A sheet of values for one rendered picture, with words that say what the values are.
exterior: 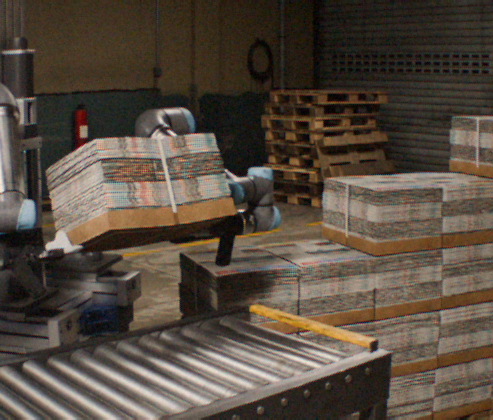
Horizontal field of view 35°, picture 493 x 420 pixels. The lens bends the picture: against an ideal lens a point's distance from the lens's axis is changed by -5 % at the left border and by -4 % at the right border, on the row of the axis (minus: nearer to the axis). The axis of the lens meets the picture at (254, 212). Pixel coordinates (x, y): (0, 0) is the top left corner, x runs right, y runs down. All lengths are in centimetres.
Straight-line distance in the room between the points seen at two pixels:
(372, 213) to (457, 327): 59
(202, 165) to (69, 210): 36
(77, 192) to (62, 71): 760
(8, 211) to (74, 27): 785
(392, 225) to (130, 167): 113
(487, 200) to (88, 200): 159
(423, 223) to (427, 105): 779
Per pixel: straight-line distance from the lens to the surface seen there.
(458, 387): 315
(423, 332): 296
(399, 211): 279
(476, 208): 300
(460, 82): 1031
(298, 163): 927
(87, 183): 197
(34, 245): 200
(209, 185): 207
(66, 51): 962
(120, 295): 271
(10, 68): 254
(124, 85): 1003
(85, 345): 196
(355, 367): 181
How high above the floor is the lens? 142
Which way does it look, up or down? 9 degrees down
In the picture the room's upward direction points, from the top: straight up
